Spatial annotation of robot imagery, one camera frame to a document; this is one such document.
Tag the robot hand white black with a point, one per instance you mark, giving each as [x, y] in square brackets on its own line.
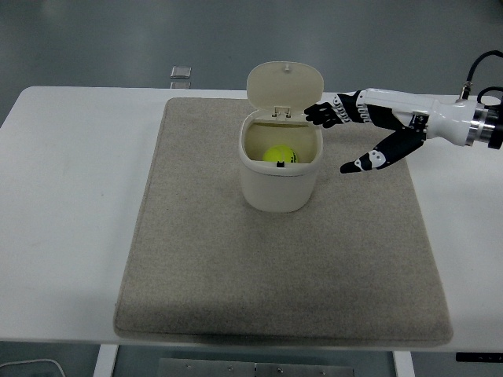
[444, 118]

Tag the yellow-green tennis ball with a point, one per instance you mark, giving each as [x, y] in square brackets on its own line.
[275, 154]

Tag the cream plastic bin with lid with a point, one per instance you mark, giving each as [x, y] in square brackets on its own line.
[275, 188]

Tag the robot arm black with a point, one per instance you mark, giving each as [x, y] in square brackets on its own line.
[491, 127]

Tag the black table control panel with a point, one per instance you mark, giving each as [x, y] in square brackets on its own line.
[477, 356]

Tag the white table leg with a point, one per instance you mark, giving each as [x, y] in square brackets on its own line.
[105, 361]
[402, 365]

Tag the silver floor socket plate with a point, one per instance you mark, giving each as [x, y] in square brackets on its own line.
[180, 84]
[181, 71]

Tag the beige-grey fabric mat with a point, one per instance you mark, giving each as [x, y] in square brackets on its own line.
[220, 267]

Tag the grey metal plate with screws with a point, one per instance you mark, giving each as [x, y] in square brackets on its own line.
[255, 369]

